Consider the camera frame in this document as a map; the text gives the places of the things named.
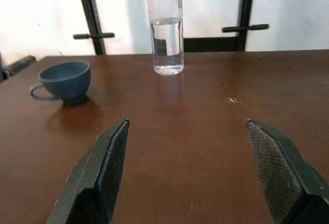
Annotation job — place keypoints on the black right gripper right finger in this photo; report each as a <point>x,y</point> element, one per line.
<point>280,177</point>

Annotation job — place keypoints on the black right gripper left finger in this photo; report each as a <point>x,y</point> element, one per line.
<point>102,172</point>

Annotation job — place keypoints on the clear plastic water bottle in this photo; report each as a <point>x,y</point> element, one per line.
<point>167,49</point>

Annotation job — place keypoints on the black metal stand with crossbar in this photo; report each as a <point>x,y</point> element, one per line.
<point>93,23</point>
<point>244,16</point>

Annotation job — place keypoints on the black low panel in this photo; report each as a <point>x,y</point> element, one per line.
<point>210,44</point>

